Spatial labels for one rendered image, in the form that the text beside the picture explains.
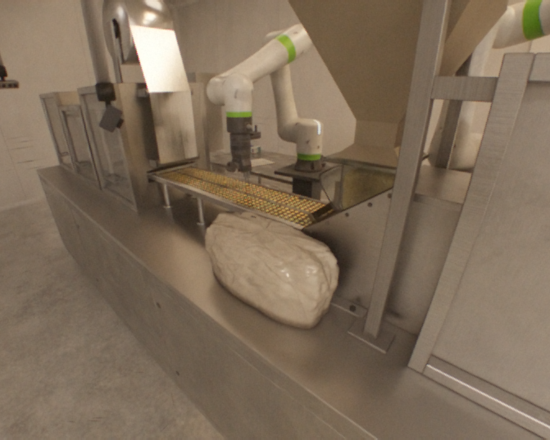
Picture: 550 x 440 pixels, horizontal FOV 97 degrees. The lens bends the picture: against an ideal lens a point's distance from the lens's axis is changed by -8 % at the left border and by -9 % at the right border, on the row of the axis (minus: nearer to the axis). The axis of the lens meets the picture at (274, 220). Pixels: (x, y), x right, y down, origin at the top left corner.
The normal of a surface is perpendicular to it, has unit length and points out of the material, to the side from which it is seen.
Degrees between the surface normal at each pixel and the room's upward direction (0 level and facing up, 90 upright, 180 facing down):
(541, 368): 90
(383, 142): 90
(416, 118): 90
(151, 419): 0
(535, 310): 90
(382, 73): 114
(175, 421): 0
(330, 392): 0
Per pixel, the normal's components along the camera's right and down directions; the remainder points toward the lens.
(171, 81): 0.72, -0.03
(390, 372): 0.00, -0.90
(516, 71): -0.65, 0.33
